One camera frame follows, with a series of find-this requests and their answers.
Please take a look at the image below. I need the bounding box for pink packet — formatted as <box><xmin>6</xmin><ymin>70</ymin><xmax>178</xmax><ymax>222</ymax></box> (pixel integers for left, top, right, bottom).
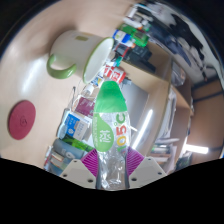
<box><xmin>73</xmin><ymin>96</ymin><xmax>96</xmax><ymax>117</ymax></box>

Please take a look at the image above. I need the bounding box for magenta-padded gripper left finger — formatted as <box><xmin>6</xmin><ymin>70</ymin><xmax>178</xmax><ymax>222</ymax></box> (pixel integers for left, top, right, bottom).
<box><xmin>59</xmin><ymin>148</ymin><xmax>100</xmax><ymax>190</ymax></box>

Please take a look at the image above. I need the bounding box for white light bar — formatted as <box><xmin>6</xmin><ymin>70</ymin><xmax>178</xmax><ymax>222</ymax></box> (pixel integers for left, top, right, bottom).
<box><xmin>131</xmin><ymin>109</ymin><xmax>154</xmax><ymax>150</ymax></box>

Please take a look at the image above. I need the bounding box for blue and white box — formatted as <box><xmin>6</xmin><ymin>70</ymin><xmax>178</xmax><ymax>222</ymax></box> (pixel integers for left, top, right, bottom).
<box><xmin>57</xmin><ymin>109</ymin><xmax>92</xmax><ymax>141</ymax></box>

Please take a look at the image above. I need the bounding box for clear green-labelled drink bottle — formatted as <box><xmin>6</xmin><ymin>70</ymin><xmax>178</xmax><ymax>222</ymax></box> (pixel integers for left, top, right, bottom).
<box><xmin>91</xmin><ymin>80</ymin><xmax>132</xmax><ymax>191</ymax></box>

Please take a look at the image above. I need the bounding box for flat round red coaster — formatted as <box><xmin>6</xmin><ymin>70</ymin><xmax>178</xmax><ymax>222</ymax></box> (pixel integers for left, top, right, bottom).
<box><xmin>7</xmin><ymin>100</ymin><xmax>37</xmax><ymax>141</ymax></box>

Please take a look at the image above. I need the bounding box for green container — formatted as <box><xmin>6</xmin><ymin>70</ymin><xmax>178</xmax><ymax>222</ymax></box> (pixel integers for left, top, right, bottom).
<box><xmin>128</xmin><ymin>28</ymin><xmax>150</xmax><ymax>48</ymax></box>

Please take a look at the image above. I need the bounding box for red and white canister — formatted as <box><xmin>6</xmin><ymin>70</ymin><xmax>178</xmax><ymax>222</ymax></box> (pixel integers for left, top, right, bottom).
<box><xmin>103</xmin><ymin>64</ymin><xmax>127</xmax><ymax>84</ymax></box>

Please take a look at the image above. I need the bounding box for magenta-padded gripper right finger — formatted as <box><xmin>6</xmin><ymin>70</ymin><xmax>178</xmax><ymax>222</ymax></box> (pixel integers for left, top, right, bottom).
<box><xmin>125</xmin><ymin>147</ymin><xmax>168</xmax><ymax>190</ymax></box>

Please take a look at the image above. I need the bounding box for ceiling strip light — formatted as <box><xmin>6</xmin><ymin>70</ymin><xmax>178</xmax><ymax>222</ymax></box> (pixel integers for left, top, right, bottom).
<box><xmin>183</xmin><ymin>143</ymin><xmax>209</xmax><ymax>155</ymax></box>

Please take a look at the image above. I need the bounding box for white mug with green rim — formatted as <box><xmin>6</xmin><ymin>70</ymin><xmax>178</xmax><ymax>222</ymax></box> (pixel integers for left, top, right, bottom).
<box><xmin>45</xmin><ymin>29</ymin><xmax>115</xmax><ymax>85</ymax></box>

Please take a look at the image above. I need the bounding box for grey shaker bottle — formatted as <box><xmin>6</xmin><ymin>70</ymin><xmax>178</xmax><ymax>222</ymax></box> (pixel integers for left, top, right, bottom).
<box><xmin>51</xmin><ymin>138</ymin><xmax>86</xmax><ymax>160</ymax></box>

